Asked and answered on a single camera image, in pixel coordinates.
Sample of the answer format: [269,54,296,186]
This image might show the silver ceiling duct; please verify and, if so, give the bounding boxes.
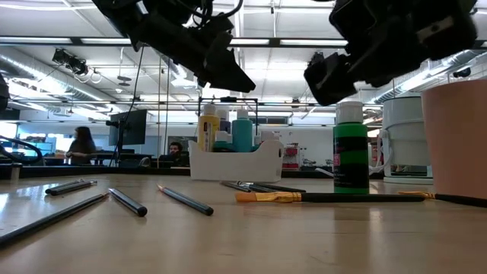
[0,53,119,104]

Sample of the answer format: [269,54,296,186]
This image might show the black paintbrush golden ferrule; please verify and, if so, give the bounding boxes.
[397,190,487,209]

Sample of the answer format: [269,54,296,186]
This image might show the person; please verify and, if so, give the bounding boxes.
[64,126,98,166]
[158,141,190,168]

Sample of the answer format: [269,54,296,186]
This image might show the white plastic caddy tray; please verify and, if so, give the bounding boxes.
[188,139,285,183]

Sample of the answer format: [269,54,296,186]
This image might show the black ceiling-mounted camera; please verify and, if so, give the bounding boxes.
[51,48,90,76]

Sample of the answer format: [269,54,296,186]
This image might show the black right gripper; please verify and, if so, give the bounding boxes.
[303,0,479,107]

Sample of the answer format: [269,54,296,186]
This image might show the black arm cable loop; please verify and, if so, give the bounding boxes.
[0,135,46,167]

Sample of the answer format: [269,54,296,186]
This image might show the overhead light bar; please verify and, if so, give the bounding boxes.
[0,36,349,49]

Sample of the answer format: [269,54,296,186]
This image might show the black monitor on stand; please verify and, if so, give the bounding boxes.
[105,109,148,167]

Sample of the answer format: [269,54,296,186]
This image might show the white cylindrical camera stand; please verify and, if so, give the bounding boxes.
[381,95,434,186]

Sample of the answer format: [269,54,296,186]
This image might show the large violet-blue paint bottle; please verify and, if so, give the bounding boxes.
[216,107,232,134]

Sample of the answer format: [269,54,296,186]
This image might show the orange-bristle paintbrush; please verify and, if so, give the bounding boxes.
[234,190,426,204]

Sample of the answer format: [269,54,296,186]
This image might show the terracotta orange cup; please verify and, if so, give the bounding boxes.
[421,78,487,200]

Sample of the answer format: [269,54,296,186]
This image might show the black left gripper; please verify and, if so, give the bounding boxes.
[131,13,256,94]

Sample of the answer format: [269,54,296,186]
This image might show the small green paint bottle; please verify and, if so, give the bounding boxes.
[333,100,371,195]

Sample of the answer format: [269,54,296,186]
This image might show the large yellow paint bottle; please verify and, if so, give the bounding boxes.
[196,103,221,153]

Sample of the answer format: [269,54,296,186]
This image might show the large turquoise paint bottle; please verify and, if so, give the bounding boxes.
[231,108,254,153]

